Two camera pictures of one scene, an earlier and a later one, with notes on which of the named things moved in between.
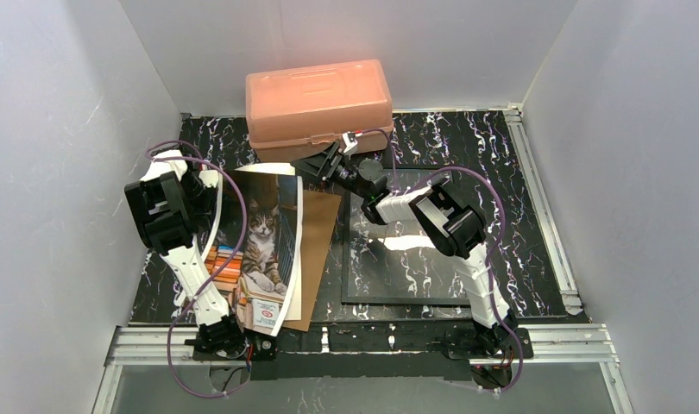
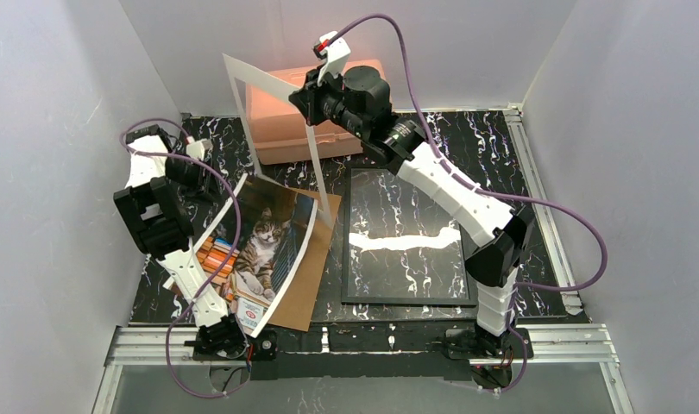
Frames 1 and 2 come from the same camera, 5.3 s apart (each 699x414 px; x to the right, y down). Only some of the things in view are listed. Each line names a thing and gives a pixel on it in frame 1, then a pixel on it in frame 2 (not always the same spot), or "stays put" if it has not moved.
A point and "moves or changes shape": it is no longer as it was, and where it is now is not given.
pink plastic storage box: x=292 y=113 stays put
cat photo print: x=255 y=285 moves or changes shape
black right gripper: x=324 y=166 -> x=304 y=97
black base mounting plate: x=364 y=351 stays put
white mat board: x=294 y=309 -> x=242 y=72
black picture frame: x=397 y=265 stays put
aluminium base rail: x=154 y=346 stays put
